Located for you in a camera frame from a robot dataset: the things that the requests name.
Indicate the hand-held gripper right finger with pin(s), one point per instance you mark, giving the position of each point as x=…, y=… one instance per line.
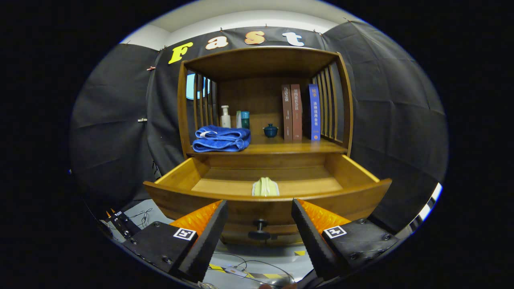
x=311, y=241

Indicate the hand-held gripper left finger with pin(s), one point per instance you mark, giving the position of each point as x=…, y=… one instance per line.
x=207, y=241

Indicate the wooden drawer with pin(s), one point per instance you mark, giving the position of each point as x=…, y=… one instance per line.
x=249, y=208

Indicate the wooden countertop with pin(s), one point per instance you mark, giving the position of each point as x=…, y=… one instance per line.
x=281, y=146

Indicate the wooden cabinet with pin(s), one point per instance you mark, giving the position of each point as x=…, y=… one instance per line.
x=261, y=60

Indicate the black yellow striped floor tape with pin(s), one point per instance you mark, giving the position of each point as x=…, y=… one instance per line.
x=273, y=276

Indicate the black box with orange plugs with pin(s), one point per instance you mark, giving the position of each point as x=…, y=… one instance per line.
x=120, y=222

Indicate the blue folded towel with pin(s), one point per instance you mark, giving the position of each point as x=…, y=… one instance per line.
x=221, y=140

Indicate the dark blue lidded teacup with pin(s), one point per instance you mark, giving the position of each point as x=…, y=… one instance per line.
x=270, y=131

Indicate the white pump bottle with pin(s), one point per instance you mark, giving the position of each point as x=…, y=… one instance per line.
x=225, y=120

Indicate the teal capped bottle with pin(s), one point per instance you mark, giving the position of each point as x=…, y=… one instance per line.
x=245, y=120

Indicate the blue book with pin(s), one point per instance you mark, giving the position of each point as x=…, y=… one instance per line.
x=315, y=112

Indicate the reddish brown book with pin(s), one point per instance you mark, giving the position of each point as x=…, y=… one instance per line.
x=296, y=112

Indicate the dark brown book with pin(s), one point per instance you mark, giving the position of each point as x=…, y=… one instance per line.
x=286, y=112

